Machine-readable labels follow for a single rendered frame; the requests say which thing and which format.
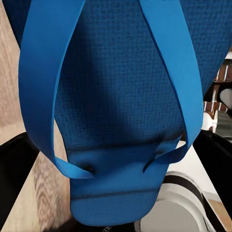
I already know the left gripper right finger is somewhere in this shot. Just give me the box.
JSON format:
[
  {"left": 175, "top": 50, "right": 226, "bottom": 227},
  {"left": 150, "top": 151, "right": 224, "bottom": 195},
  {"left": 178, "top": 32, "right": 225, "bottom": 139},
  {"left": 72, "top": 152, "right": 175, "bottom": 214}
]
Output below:
[{"left": 133, "top": 126, "right": 232, "bottom": 232}]

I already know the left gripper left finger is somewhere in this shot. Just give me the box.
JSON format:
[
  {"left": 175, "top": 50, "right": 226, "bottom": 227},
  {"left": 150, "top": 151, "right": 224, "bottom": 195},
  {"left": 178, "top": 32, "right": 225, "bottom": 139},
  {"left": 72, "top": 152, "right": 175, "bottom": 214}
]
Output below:
[{"left": 0, "top": 132, "right": 40, "bottom": 232}]

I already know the sandal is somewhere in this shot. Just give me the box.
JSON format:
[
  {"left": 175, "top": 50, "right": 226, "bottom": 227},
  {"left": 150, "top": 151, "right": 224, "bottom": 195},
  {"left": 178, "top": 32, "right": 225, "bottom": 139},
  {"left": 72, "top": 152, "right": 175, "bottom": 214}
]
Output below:
[{"left": 2, "top": 0, "right": 232, "bottom": 227}]

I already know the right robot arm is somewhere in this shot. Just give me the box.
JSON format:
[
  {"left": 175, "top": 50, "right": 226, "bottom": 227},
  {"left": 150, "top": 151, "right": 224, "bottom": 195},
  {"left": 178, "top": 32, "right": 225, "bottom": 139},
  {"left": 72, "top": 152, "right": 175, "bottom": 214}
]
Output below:
[{"left": 203, "top": 82, "right": 232, "bottom": 118}]

